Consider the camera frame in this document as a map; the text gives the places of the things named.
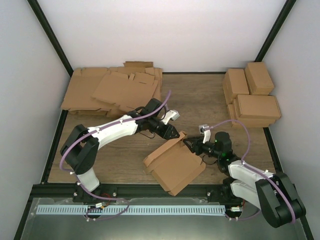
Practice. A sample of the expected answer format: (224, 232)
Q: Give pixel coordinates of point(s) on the stack of flat cardboard sheets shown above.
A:
(112, 91)

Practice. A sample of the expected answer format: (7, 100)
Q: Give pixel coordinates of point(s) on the right black frame post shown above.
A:
(276, 27)

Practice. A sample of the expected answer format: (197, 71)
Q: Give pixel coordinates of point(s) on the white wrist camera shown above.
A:
(170, 115)
(205, 130)

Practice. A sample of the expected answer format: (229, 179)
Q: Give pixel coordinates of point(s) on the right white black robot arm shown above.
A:
(272, 193)

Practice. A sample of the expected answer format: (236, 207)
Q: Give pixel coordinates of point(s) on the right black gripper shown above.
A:
(197, 145)

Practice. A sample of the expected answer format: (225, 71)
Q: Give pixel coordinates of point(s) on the folded box back middle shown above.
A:
(234, 83)

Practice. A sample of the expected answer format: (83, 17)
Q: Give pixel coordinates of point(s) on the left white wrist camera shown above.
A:
(170, 115)

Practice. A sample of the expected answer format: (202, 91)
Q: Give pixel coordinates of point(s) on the light blue slotted cable duct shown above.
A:
(134, 210)

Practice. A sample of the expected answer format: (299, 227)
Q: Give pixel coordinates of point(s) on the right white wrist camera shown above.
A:
(205, 130)

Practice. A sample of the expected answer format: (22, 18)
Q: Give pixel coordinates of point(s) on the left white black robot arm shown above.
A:
(81, 147)

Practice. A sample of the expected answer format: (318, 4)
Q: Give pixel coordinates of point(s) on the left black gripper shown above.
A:
(166, 133)

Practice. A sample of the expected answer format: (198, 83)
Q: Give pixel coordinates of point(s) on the cardboard box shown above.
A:
(173, 165)

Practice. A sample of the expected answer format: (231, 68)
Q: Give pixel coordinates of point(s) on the folded box front bottom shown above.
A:
(248, 122)

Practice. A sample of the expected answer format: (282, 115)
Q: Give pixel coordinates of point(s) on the folded box front top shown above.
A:
(257, 107)

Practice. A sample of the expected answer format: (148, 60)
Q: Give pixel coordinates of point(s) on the folded box back right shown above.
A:
(258, 79)

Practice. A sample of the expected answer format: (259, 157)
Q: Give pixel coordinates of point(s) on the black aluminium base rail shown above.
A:
(213, 193)

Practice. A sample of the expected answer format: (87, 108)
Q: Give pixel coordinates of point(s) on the left black frame post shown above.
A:
(42, 19)

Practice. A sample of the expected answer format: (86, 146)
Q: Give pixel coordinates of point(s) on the black frame post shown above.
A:
(276, 27)
(42, 19)

